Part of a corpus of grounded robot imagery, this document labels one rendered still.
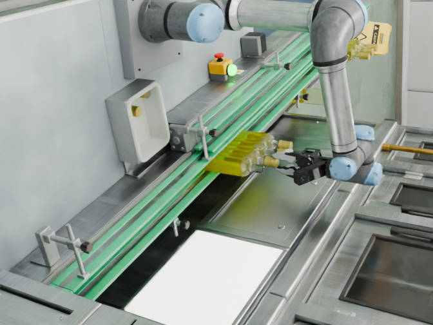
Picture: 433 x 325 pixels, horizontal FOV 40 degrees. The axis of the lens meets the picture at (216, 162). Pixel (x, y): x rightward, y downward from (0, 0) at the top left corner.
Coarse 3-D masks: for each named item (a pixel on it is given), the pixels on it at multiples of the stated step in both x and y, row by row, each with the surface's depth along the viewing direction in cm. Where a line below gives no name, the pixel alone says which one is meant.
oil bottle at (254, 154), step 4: (224, 148) 210; (228, 148) 210; (232, 148) 209; (236, 148) 209; (240, 148) 208; (244, 148) 208; (248, 148) 208; (252, 148) 207; (224, 152) 208; (228, 152) 207; (232, 152) 207; (236, 152) 206; (240, 152) 206; (244, 152) 205; (248, 152) 205; (252, 152) 205; (256, 152) 205; (248, 156) 203; (252, 156) 203; (256, 156) 204; (252, 160) 204; (256, 160) 204
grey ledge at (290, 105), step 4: (316, 76) 298; (312, 80) 294; (316, 80) 297; (308, 84) 290; (312, 84) 292; (288, 104) 273; (292, 104) 275; (284, 108) 270; (288, 108) 272; (280, 112) 267; (276, 116) 264; (268, 124) 257; (264, 128) 255; (264, 132) 255
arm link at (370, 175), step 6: (372, 162) 185; (360, 168) 185; (366, 168) 184; (372, 168) 184; (378, 168) 184; (360, 174) 186; (366, 174) 185; (372, 174) 184; (378, 174) 185; (348, 180) 189; (354, 180) 188; (360, 180) 187; (366, 180) 185; (372, 180) 184; (378, 180) 186
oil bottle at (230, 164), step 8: (216, 160) 204; (224, 160) 202; (232, 160) 201; (240, 160) 200; (248, 160) 200; (208, 168) 207; (216, 168) 205; (224, 168) 204; (232, 168) 202; (240, 168) 200; (248, 168) 199; (240, 176) 202
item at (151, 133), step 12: (156, 84) 190; (156, 96) 193; (144, 108) 198; (156, 108) 196; (132, 120) 182; (144, 120) 199; (156, 120) 198; (132, 132) 184; (144, 132) 200; (156, 132) 201; (168, 132) 199; (144, 144) 198; (156, 144) 198; (144, 156) 192
